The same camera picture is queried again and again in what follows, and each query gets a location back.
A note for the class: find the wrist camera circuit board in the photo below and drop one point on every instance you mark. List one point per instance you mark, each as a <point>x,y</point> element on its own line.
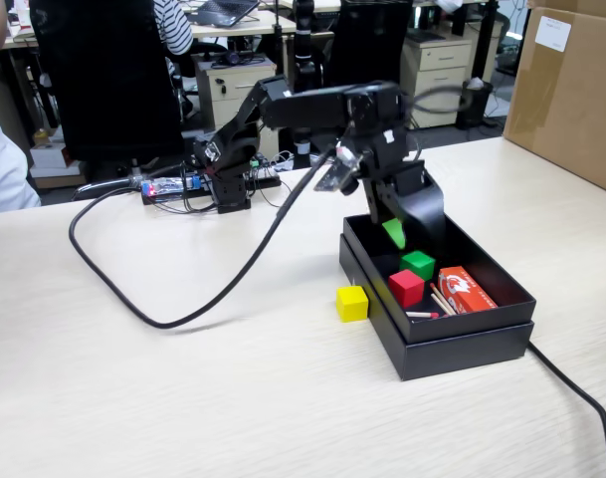
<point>335,174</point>

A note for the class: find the person in striped shirt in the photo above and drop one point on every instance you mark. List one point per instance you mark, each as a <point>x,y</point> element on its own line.
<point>175,27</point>

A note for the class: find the black laptop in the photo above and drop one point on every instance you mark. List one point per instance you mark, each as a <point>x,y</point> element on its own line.
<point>223,11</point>

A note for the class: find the person in white shirt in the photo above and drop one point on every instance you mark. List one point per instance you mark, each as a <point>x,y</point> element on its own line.
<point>1,174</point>

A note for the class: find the black pole with white bands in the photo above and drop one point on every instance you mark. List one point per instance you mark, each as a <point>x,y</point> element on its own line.
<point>302,50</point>

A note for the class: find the large black office chair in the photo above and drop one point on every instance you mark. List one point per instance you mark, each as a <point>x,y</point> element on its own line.
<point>108,74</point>

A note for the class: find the beige office desk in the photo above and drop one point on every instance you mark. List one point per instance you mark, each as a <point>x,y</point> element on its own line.
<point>272,22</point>

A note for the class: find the green wooden cube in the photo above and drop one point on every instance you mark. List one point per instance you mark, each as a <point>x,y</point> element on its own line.
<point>421,264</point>

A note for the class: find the beige three-drawer cabinet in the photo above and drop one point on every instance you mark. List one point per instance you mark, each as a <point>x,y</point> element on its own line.
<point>434,65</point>

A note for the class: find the orange matchbox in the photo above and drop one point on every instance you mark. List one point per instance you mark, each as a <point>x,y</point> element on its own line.
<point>464,291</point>

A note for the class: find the black open box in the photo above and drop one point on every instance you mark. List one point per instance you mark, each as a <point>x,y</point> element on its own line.
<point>462,356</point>

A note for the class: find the red wooden cube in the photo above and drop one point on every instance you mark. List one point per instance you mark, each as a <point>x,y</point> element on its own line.
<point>407,289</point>

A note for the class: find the controller board with red LED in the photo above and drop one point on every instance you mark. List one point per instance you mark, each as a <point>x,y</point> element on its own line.
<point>168,186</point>

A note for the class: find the large brown cardboard box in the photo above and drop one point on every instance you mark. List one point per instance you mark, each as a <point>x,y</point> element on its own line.
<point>566,104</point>

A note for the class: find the small yellow bottle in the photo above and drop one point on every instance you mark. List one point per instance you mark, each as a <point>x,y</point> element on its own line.
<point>41,137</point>

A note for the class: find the beige drawer cabinet with lock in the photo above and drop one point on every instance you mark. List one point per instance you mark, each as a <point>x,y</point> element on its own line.
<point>228,94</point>

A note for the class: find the yellow wooden cube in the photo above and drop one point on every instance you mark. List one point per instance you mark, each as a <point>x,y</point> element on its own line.
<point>352,305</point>

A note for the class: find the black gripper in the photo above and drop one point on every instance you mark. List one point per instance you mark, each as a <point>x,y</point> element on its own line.
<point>387,154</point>

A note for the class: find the black cardboard box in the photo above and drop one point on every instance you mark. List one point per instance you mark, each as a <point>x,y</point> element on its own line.
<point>481,259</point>

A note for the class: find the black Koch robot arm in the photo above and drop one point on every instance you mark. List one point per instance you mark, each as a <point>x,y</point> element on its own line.
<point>307,107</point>

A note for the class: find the black trash bin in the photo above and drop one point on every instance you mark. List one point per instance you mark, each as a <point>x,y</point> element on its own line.
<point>476,112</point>

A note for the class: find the red-tipped wooden match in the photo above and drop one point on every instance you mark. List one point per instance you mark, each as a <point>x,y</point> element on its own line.
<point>442,298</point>
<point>419,314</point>
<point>441,305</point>

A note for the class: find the black swivel office chair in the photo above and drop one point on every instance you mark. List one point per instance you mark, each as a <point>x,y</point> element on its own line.
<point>367,45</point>

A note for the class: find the stacked white boxes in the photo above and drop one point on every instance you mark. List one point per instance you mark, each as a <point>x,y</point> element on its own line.
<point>46,155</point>

